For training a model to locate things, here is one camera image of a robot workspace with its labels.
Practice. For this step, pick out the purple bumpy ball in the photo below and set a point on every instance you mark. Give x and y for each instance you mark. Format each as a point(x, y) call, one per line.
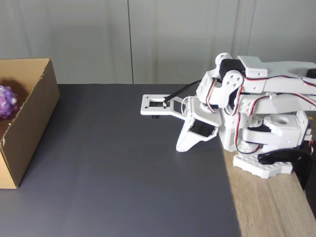
point(6, 103)

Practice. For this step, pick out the brown cardboard box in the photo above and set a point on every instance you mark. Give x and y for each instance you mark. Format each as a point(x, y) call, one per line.
point(32, 123)

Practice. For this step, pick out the dark grey table mat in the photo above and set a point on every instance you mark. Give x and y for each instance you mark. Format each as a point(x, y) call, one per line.
point(123, 172)

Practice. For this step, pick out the black table clamp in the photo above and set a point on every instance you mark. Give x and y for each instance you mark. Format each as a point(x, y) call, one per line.
point(301, 168)

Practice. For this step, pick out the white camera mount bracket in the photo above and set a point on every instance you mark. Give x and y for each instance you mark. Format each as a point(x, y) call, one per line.
point(145, 109)

